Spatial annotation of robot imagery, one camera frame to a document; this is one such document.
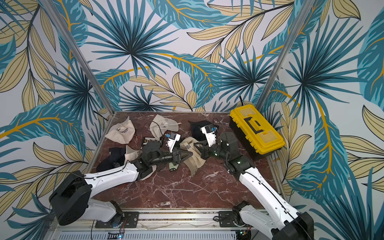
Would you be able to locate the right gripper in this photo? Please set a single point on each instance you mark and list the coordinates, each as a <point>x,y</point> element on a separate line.
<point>206,151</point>

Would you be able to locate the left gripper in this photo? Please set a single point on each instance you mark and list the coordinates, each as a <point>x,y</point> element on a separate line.
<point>177,158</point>

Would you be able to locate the tan khaki cap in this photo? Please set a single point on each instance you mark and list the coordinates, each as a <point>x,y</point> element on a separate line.
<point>194,162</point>

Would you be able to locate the white perforated cap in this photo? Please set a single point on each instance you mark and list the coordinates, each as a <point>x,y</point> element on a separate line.
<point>159,125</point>

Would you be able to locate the cream Colorado cap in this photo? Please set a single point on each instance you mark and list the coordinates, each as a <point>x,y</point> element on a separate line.
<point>134,157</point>

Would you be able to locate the navy black cap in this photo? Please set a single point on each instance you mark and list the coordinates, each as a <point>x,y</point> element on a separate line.
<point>115,160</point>

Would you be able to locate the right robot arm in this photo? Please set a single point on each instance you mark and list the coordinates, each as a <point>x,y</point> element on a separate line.
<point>281,221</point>

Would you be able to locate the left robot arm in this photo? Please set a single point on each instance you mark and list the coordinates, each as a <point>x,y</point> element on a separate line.
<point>73,199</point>

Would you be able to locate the green black cap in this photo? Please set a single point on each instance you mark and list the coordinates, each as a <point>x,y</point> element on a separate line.
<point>173,167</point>

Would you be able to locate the black charger board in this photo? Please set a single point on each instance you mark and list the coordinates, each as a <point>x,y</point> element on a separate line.
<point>146,140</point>

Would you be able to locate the yellow black toolbox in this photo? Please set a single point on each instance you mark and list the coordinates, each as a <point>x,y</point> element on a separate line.
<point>255,133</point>

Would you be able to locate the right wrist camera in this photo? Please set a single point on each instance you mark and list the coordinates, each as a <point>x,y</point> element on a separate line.
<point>210,133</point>

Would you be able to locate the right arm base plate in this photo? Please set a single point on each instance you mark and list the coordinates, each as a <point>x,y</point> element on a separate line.
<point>228,219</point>

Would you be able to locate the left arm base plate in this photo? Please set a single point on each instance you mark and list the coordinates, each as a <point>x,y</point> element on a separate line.
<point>120,220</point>

